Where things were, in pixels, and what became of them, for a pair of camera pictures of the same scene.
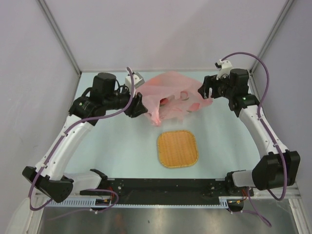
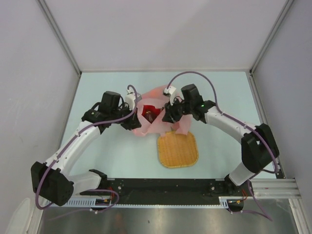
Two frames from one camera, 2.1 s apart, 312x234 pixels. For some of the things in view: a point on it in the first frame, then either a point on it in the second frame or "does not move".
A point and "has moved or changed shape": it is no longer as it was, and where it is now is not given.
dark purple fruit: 164,101 to 150,112
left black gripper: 139,108 to 133,122
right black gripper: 210,82 to 170,115
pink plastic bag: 170,95 has moved or changed shape
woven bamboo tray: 177,148 does not move
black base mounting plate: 141,189 does not move
